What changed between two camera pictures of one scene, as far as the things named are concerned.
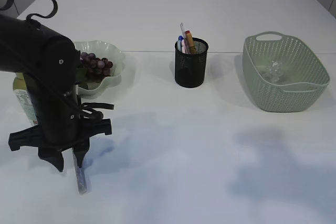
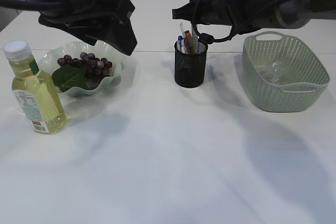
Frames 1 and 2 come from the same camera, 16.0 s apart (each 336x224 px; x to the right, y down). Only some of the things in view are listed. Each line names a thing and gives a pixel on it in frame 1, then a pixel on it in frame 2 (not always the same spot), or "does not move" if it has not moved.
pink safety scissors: [182, 44] does not move
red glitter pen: [187, 41] does not move
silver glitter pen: [83, 185] to [195, 39]
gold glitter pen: [189, 43] does not move
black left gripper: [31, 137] to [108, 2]
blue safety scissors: [179, 43] does not move
